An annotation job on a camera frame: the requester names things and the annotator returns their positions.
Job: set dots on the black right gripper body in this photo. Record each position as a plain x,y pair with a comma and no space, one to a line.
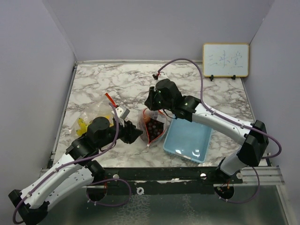
165,105

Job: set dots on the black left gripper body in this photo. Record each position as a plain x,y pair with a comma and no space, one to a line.
113,135

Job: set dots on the yellow banana bunch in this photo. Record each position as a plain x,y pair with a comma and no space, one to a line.
85,120

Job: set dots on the clear orange zip bag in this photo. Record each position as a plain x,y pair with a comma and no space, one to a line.
156,115
100,108

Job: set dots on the dark grape bunch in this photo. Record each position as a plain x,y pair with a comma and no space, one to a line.
154,129

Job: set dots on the red brown round fruit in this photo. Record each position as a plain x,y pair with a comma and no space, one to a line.
146,118

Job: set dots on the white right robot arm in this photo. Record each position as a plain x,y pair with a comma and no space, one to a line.
251,137

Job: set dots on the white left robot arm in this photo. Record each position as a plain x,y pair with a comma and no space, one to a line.
75,169

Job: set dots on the light blue plastic basket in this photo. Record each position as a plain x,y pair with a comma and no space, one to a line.
188,140

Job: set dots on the small framed whiteboard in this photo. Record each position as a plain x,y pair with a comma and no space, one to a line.
225,60

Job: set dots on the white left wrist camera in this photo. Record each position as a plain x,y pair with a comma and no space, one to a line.
122,112

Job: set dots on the black mounting rail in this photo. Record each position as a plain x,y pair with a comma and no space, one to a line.
159,181

